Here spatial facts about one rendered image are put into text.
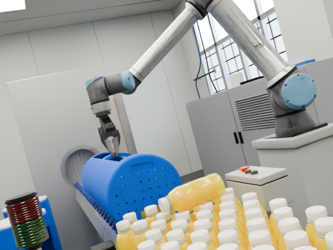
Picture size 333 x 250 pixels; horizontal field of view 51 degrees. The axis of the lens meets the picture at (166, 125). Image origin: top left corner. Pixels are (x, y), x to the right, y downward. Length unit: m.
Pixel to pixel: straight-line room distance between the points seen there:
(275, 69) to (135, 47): 5.42
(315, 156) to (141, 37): 5.59
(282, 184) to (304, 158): 0.60
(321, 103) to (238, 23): 1.33
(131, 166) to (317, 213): 0.70
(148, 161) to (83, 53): 5.46
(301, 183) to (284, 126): 0.28
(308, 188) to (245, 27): 0.76
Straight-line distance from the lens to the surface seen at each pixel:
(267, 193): 1.05
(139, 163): 1.25
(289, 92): 1.56
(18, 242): 0.78
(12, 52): 6.58
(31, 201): 0.76
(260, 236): 0.68
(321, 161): 1.73
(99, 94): 1.61
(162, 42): 1.73
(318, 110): 2.73
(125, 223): 1.01
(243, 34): 1.60
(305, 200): 1.71
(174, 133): 6.82
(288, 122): 1.75
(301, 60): 2.95
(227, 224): 0.78
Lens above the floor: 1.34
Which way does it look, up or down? 1 degrees down
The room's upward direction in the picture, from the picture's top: 15 degrees counter-clockwise
